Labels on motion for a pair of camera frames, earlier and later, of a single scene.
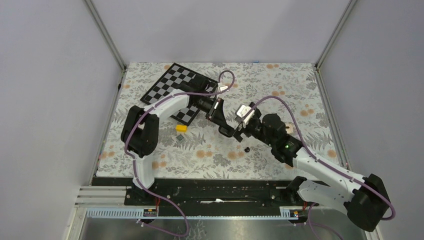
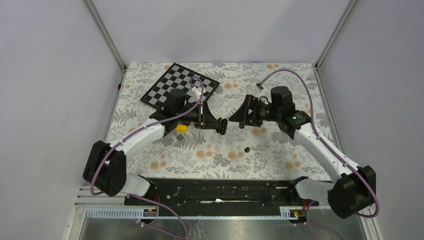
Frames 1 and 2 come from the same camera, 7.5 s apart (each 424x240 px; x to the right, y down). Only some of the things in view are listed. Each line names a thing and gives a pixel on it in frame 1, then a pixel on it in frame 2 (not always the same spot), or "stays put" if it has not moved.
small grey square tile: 180,137 stays put
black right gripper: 237,133 → 241,116
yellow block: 181,128 stays put
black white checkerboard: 175,76 stays put
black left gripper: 216,114 → 205,120
